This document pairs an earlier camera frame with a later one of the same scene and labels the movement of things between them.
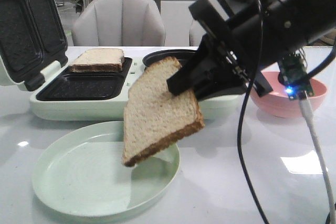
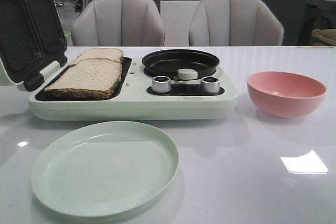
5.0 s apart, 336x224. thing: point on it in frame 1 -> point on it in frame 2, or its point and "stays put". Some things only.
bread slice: x=98 y=60 stays put
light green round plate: x=81 y=172 stays put
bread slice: x=154 y=115 -> x=88 y=78
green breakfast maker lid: x=32 y=30 stays put
